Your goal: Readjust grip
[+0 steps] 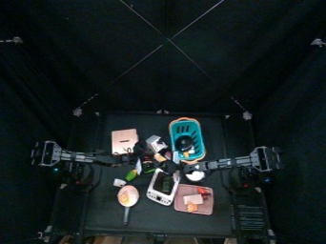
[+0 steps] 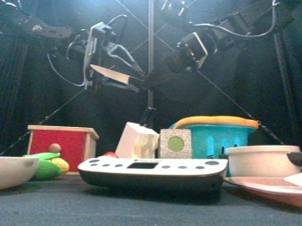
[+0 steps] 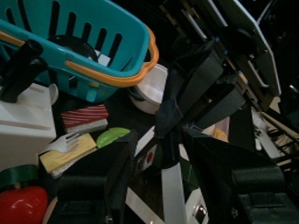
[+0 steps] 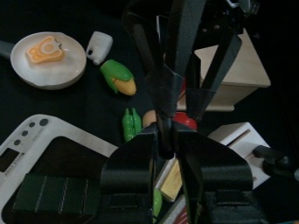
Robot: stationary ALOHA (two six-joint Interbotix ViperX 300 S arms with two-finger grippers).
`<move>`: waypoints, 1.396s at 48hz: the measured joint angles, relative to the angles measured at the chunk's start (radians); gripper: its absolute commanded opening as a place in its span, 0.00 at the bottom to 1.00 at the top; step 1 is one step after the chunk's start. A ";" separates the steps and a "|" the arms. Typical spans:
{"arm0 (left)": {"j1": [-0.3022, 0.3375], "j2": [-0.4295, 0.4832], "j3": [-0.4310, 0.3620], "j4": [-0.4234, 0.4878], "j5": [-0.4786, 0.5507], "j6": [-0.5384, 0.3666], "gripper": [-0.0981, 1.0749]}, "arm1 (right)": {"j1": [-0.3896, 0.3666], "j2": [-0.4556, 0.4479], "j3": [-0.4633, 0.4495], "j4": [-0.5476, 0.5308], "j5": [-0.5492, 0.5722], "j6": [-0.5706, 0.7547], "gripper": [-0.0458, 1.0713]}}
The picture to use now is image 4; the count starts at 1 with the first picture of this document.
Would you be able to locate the green toy pea pod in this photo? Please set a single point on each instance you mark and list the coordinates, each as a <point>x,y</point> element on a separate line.
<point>131,124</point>

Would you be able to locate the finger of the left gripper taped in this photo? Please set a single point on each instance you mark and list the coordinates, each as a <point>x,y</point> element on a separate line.
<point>165,87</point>
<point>205,93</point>

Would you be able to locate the red toy tomato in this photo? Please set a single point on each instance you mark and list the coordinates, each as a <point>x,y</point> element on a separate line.
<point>185,119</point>

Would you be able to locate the white toy milk bottle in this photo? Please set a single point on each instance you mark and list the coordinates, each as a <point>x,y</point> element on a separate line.
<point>98,46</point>

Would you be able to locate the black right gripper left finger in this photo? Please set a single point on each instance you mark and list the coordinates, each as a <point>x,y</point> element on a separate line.
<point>125,175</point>

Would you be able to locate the red striped toy bacon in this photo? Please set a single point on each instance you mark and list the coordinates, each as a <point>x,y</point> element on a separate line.
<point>177,214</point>

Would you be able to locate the beige toy egg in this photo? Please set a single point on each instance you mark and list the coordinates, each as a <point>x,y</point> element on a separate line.
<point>148,118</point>

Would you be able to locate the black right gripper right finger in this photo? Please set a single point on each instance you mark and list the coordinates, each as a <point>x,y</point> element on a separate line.
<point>221,175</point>

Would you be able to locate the white wooden toy toaster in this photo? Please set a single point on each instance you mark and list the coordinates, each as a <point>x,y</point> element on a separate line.
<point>240,143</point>

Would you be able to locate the light wooden toy slice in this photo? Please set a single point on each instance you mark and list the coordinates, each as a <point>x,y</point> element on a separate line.
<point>172,182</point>

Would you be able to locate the toy toast with fried egg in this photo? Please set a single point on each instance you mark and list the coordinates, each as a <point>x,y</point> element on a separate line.
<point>44,50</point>

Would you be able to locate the green toy vegetable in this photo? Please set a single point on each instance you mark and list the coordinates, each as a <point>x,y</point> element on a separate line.
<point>156,204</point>

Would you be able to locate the toy corn cob green husk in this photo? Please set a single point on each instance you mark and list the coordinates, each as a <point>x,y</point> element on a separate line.
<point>119,77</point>

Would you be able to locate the white toy appliance with buttons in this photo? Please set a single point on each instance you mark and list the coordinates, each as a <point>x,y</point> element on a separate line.
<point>42,137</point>

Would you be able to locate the dark green striped box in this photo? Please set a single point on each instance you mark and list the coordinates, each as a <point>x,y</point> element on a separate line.
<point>53,195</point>

